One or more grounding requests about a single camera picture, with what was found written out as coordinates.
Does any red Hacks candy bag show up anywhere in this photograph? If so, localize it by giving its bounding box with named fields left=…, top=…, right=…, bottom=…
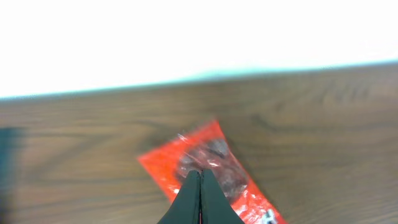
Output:
left=139, top=120, right=287, bottom=224

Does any black gift box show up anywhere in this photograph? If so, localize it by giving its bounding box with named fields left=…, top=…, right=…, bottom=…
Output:
left=1, top=127, right=24, bottom=224

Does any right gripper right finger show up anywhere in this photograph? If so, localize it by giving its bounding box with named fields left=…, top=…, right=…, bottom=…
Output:
left=200, top=169, right=244, bottom=224

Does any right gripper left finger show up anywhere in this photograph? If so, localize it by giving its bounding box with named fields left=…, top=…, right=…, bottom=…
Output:
left=158, top=170, right=201, bottom=224

